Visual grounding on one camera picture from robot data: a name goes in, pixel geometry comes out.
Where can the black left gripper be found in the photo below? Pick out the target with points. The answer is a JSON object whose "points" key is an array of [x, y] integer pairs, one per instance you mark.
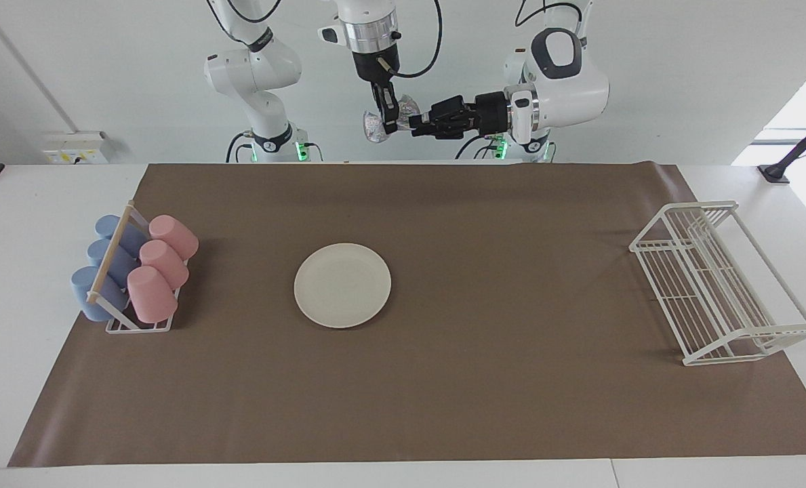
{"points": [[491, 114]]}

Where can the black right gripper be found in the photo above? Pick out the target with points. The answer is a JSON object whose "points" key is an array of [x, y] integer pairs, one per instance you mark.
{"points": [[375, 64]]}

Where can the clear plastic wrap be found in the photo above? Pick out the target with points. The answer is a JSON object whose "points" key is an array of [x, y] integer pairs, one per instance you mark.
{"points": [[374, 129]]}

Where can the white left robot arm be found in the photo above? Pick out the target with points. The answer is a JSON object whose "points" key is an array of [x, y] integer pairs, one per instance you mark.
{"points": [[579, 95]]}

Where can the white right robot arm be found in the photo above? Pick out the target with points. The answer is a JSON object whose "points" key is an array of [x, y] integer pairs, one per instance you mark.
{"points": [[253, 74]]}

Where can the cream round plate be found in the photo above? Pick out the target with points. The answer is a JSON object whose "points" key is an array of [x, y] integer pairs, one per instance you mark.
{"points": [[341, 285]]}

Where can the brown table mat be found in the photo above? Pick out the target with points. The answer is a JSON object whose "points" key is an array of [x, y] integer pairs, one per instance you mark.
{"points": [[511, 339]]}

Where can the pink plastic cup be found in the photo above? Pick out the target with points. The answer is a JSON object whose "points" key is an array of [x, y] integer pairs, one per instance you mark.
{"points": [[175, 236], [164, 263], [150, 295]]}

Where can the blue plastic cup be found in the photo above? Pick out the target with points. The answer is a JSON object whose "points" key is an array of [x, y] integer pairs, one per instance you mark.
{"points": [[84, 288], [108, 226], [96, 252]]}

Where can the cup rack with wooden rod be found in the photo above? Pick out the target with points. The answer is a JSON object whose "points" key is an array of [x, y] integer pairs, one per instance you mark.
{"points": [[110, 251]]}

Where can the black slanted stand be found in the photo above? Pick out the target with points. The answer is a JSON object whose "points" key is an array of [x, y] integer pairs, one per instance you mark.
{"points": [[775, 173]]}

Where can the white wall socket box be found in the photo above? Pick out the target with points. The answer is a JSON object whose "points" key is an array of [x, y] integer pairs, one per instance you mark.
{"points": [[74, 149]]}

